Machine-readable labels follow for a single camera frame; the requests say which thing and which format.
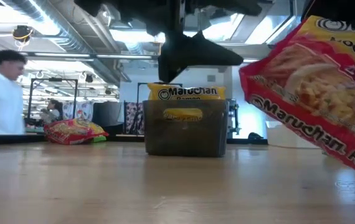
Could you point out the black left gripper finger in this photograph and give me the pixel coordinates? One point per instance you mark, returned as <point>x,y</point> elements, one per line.
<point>174,59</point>
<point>211,53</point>

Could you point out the yellow Maruchan ramen pack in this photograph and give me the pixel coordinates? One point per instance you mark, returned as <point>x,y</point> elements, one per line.
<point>187,92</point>

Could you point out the red beef ramen pack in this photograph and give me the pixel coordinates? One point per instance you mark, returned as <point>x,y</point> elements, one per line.
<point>305,93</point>

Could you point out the grey plastic bin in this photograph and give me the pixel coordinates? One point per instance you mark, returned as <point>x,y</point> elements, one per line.
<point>165,140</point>

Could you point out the green lime shrimp ramen pack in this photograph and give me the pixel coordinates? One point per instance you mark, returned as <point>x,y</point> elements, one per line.
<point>100,139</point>

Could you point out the red ramen packet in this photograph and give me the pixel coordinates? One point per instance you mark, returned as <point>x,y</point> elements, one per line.
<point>68,132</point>

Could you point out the long ceiling light bar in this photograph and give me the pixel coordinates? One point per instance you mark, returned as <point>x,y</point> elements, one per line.
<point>118,56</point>

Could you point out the black equipment stand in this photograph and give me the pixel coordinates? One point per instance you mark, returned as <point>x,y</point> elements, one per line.
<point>232,118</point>

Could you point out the patterned fabric panel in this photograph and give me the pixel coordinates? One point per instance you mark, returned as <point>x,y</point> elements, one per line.
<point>134,116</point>

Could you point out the dark grey cabinet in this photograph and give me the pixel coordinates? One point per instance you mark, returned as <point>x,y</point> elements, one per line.
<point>107,116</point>

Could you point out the small black object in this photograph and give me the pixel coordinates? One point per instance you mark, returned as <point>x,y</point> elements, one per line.
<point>253,136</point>

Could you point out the black ceiling device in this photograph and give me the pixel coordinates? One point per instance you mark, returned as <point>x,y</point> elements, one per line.
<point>21,32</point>

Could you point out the grey wall vent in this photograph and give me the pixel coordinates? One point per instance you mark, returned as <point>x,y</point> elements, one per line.
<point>211,78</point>

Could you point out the silver round ceiling duct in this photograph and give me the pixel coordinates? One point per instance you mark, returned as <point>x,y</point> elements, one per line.
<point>120,21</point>

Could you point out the silver rectangular ceiling duct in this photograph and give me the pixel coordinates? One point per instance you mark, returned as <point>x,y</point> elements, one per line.
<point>258,31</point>

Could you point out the silver spiral ceiling duct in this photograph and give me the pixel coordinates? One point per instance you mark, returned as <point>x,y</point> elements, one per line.
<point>71,42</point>

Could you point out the black table frame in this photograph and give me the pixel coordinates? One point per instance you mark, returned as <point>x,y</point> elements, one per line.
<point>15,139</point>

